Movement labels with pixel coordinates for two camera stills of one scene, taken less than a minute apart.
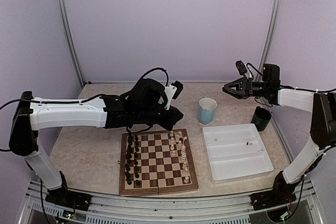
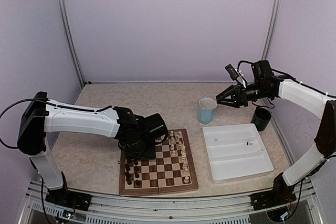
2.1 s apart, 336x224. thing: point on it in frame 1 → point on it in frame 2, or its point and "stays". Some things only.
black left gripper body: (164, 122) → (140, 150)
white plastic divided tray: (235, 152) stays
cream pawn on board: (172, 141) stays
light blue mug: (207, 107) stays
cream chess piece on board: (183, 158) stays
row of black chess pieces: (132, 156) stays
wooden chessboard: (156, 162) stays
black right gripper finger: (239, 92) → (229, 102)
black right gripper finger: (238, 85) → (225, 92)
